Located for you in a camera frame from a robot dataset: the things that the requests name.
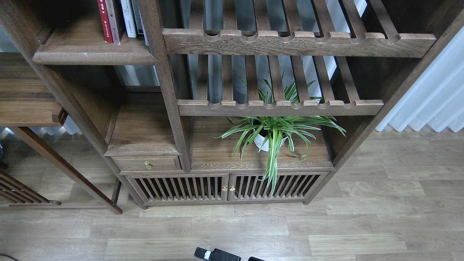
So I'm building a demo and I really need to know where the green spider plant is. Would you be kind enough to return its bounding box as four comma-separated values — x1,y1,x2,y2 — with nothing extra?
218,116,346,192

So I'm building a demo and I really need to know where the white curtain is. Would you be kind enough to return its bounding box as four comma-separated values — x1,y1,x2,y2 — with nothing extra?
376,29,464,132

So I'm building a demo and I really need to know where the dark maroon cover book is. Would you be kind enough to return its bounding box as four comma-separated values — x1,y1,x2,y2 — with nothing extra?
105,0,125,45

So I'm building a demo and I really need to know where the dark upright book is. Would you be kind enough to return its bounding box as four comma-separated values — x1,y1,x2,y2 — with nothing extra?
131,0,144,38

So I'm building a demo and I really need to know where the pale purple upright book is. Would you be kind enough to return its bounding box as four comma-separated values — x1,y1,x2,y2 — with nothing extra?
137,1,149,46

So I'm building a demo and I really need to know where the red cover book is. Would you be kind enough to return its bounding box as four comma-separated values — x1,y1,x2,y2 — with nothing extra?
97,0,113,44

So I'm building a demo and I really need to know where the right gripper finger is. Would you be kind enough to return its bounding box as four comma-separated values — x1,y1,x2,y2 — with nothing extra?
194,247,241,261

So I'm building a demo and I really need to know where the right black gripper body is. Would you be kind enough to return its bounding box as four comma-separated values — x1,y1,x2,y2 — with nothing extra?
248,257,265,261

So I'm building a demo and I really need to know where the white upright book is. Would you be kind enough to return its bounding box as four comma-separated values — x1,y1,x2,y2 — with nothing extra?
120,0,137,38

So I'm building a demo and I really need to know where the dark wooden bookshelf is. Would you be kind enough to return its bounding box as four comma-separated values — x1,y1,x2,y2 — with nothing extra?
1,0,463,207

